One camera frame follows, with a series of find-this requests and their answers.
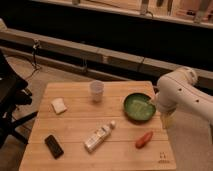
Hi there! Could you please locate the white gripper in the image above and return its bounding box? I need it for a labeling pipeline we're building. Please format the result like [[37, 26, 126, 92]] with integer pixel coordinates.
[[148, 99, 174, 129]]

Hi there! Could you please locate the green ceramic bowl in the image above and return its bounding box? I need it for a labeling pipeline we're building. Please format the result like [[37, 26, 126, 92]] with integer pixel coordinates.
[[123, 93, 156, 121]]

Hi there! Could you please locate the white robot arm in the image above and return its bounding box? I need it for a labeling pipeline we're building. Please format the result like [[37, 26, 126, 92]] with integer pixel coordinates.
[[152, 67, 213, 128]]

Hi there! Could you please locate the red orange carrot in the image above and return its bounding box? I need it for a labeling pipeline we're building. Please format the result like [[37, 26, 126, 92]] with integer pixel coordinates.
[[135, 131, 153, 149]]

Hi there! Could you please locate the clear plastic cup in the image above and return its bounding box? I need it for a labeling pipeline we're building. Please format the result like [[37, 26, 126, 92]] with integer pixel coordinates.
[[89, 80, 104, 102]]

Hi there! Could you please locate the white plastic bottle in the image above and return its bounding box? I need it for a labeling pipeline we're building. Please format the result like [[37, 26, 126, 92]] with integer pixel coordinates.
[[84, 120, 116, 153]]

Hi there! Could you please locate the white sponge block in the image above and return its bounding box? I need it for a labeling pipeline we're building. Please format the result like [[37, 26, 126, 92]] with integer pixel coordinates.
[[51, 98, 67, 114]]

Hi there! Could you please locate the black smartphone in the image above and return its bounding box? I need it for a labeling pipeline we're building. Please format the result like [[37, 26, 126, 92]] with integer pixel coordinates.
[[45, 135, 64, 159]]

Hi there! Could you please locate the black office chair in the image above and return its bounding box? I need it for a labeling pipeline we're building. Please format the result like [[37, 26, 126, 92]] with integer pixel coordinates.
[[0, 50, 37, 148]]

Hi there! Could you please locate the black cable on floor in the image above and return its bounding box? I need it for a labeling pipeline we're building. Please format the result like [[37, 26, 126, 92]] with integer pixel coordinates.
[[24, 39, 43, 81]]

